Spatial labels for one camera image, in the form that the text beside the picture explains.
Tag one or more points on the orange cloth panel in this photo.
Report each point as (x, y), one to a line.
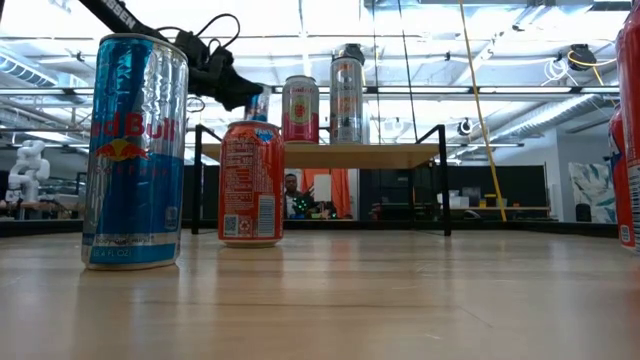
(342, 190)

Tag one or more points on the slim silver can blue tab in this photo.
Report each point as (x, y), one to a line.
(259, 109)

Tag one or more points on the wooden shelf black metal legs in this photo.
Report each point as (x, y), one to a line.
(375, 156)

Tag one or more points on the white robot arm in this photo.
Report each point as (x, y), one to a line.
(27, 170)

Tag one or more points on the black aluminium table frame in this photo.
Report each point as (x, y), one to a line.
(45, 228)

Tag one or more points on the white rectangular panel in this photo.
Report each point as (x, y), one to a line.
(322, 187)

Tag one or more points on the red-orange Fanta can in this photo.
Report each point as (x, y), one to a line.
(250, 190)
(620, 190)

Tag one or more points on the teal and white artwork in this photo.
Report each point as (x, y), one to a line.
(592, 192)

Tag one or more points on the blue silver Red Bull can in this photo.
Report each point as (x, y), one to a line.
(135, 190)

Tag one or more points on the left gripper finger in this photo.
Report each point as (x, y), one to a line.
(240, 92)

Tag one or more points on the white and red soda can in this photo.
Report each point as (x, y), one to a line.
(300, 120)

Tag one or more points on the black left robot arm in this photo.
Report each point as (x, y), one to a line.
(117, 15)

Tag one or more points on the tall silver can black lid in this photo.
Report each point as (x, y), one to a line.
(346, 110)

